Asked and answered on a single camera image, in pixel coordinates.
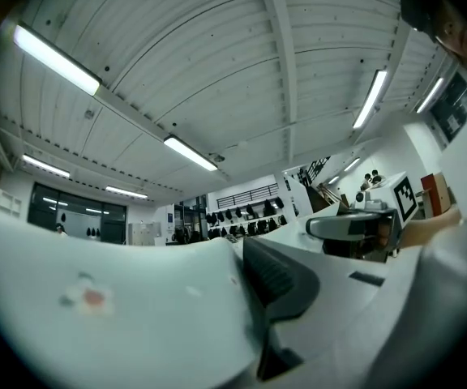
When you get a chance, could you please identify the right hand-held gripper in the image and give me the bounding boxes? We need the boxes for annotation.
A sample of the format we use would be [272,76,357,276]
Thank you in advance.
[305,171,418,261]

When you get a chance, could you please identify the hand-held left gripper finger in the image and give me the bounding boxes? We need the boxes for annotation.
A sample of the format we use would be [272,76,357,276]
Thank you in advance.
[242,236,422,385]

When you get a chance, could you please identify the light blue cloth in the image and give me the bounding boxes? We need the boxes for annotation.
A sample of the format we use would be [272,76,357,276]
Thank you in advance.
[0,195,340,389]

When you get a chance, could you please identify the person's right forearm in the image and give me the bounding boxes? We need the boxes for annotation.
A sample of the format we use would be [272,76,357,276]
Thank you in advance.
[397,208,464,249]

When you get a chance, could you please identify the person's right hand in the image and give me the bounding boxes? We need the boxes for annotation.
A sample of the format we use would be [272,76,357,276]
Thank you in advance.
[375,220,396,250]

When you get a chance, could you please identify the staircase with black railing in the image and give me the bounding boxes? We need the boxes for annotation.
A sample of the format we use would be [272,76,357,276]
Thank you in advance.
[284,156,350,215]

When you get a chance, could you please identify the row of black bags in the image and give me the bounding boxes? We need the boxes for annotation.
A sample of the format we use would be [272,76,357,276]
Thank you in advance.
[204,198,289,238]

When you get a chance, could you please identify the black balcony railing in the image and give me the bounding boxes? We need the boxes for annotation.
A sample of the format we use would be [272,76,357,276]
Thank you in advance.
[216,183,280,210]

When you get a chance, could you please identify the orange wooden board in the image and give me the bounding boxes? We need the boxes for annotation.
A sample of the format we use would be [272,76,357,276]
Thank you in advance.
[419,172,452,217]

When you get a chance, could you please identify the ceiling tube light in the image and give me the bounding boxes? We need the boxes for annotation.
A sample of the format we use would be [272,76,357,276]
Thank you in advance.
[104,184,149,200]
[21,153,72,179]
[163,134,219,173]
[352,69,389,130]
[415,76,446,114]
[12,22,103,97]

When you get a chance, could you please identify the person's white printed shirt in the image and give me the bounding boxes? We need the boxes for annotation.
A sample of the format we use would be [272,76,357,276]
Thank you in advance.
[369,89,467,389]

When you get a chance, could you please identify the white lockers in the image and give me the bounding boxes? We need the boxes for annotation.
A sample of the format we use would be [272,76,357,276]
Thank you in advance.
[127,221,164,246]

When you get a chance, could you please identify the dark glass partition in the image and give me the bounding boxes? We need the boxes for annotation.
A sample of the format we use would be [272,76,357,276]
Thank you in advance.
[28,182,128,246]

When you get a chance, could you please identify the person's face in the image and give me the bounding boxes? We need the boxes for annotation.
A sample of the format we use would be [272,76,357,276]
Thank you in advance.
[434,0,467,91]

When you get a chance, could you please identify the white cubby shelf unit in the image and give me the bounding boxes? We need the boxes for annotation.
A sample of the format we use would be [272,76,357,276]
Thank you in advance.
[0,185,23,220]

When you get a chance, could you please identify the black wall poster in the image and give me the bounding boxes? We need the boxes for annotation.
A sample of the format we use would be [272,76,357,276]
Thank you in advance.
[428,71,467,145]

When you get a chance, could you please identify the black head-mounted camera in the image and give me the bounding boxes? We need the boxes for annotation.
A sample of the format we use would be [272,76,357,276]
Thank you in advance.
[391,0,448,44]

